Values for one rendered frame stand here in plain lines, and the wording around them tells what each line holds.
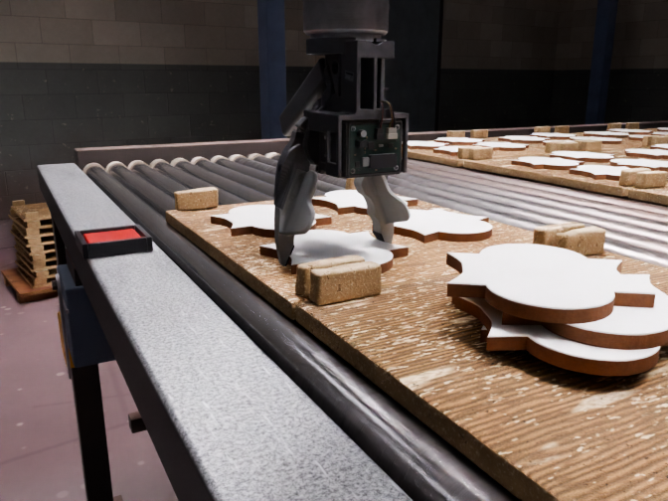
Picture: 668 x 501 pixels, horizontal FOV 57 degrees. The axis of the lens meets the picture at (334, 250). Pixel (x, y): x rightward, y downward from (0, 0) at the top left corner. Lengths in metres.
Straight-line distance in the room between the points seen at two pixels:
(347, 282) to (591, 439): 0.23
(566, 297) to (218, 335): 0.26
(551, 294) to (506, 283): 0.03
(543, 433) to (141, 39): 5.70
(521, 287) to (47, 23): 5.46
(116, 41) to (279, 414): 5.54
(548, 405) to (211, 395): 0.20
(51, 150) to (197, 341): 5.29
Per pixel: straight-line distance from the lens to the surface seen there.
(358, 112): 0.52
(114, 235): 0.77
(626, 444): 0.34
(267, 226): 0.70
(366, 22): 0.54
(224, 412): 0.38
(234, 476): 0.33
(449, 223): 0.73
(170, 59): 5.98
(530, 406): 0.36
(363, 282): 0.49
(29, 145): 5.71
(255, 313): 0.52
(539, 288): 0.42
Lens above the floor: 1.11
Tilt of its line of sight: 15 degrees down
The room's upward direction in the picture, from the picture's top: straight up
